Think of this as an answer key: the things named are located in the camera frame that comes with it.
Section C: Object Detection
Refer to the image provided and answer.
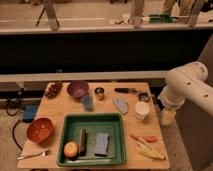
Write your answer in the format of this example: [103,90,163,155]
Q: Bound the blue sponge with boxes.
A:
[94,133,109,156]

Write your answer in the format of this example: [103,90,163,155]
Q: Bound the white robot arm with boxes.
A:
[157,62,213,126]

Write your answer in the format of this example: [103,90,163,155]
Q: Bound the white cup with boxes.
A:
[135,101,150,120]

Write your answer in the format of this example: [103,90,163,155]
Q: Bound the orange carrot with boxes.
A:
[130,134,158,143]

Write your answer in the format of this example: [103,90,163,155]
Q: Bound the small dark round lid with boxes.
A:
[138,93,150,102]

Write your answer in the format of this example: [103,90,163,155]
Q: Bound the grey blue cloth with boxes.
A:
[113,98,128,115]

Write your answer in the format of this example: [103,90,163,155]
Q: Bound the small metal cup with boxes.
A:
[95,87,105,100]

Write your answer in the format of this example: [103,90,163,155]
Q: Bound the blue plastic cup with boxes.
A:
[81,95,93,111]

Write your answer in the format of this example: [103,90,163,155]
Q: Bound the green plastic tray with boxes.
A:
[57,113,126,167]

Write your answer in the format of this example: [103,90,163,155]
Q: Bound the dark brush block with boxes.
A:
[79,128,87,156]

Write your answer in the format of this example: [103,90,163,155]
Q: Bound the purple bowl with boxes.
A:
[67,80,89,98]

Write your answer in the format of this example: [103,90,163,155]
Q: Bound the red yellow apple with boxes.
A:
[63,141,78,158]

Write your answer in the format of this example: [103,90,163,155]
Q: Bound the bunch of dark grapes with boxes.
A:
[45,81,63,99]

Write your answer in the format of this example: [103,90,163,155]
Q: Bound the orange plastic bowl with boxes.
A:
[26,118,53,143]

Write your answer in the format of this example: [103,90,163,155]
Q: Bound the blue power box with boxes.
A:
[23,105,38,123]

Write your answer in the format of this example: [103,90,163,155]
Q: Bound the black handled knife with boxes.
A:
[114,88,141,94]

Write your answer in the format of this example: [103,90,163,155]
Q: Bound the black cable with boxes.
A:
[5,87,28,151]

